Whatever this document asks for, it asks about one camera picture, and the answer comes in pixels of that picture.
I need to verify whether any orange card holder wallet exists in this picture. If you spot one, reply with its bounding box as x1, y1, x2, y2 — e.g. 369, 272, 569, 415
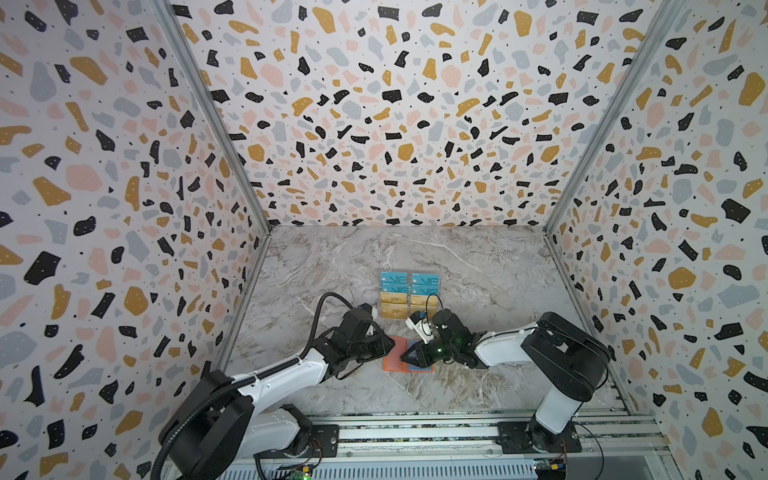
382, 336, 434, 374

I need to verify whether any gold vip card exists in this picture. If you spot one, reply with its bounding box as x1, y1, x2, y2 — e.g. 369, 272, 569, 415
409, 306, 429, 324
410, 294, 440, 310
380, 291, 408, 305
381, 303, 409, 320

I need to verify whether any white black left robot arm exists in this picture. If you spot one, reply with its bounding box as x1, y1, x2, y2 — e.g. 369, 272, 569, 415
149, 303, 396, 479

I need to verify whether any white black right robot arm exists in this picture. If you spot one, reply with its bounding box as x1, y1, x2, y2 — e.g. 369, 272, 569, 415
400, 309, 611, 455

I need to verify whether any teal VIP card right lower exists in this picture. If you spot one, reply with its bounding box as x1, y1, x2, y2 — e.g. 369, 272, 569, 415
411, 284, 440, 297

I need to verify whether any teal vip card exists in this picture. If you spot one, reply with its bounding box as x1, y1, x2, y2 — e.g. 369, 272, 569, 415
380, 282, 410, 294
380, 271, 408, 284
411, 273, 440, 288
411, 284, 440, 297

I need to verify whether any clear acrylic card display stand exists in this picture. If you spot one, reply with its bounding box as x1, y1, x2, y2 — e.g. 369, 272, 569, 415
379, 271, 442, 317

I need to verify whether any teal VIP card left lower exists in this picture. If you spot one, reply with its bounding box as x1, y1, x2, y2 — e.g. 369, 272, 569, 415
380, 282, 410, 294

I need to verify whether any teal VIP card left upper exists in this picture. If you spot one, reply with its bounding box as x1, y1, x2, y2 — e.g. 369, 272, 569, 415
380, 271, 408, 284

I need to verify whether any teal VIP card right upper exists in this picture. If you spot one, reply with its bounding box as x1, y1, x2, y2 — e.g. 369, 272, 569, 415
411, 273, 440, 288

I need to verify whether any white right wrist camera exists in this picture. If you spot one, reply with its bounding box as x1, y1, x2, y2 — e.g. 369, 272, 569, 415
405, 317, 434, 343

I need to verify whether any black corrugated cable hose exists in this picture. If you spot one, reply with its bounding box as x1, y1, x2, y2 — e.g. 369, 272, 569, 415
149, 291, 355, 480

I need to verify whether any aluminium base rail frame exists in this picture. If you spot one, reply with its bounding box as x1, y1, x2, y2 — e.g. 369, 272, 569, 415
222, 409, 682, 479

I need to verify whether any aluminium corner post left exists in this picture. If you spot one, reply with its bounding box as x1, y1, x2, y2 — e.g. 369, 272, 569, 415
150, 0, 270, 236

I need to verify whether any aluminium corner post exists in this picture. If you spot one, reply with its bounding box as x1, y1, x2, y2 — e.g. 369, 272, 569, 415
544, 0, 687, 238
150, 0, 270, 236

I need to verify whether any aluminium corner post right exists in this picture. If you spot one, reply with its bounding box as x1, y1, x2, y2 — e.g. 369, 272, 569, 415
544, 0, 687, 238

